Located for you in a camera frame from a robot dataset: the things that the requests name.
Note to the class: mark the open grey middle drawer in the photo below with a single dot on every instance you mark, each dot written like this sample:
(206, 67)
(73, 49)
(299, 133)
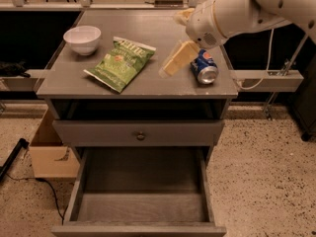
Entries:
(140, 192)

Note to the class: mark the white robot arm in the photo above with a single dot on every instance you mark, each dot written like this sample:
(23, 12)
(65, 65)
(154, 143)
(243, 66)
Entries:
(236, 17)

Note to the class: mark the black object on rail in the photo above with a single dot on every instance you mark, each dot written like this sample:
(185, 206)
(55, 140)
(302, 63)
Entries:
(13, 69)

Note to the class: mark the black bar on floor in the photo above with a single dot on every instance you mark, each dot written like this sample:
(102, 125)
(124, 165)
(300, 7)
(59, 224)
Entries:
(21, 144)

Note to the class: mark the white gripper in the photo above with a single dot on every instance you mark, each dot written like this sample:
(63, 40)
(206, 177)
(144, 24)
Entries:
(200, 26)

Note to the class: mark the white ceramic bowl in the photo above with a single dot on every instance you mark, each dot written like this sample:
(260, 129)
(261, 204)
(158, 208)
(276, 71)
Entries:
(83, 40)

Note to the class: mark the closed grey top drawer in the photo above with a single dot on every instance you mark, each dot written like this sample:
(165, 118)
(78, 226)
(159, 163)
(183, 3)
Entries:
(96, 133)

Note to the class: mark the grey wooden drawer cabinet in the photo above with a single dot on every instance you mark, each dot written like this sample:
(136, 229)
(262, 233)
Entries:
(71, 94)

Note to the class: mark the blue pepsi soda can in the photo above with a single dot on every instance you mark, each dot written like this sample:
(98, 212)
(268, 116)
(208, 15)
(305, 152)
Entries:
(204, 68)

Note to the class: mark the grey metal rail frame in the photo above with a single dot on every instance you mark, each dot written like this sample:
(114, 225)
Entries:
(14, 33)

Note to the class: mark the green jalapeno chip bag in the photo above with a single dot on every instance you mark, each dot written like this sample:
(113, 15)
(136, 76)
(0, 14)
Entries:
(122, 64)

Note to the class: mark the cardboard box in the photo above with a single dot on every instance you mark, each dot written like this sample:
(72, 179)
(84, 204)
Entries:
(50, 157)

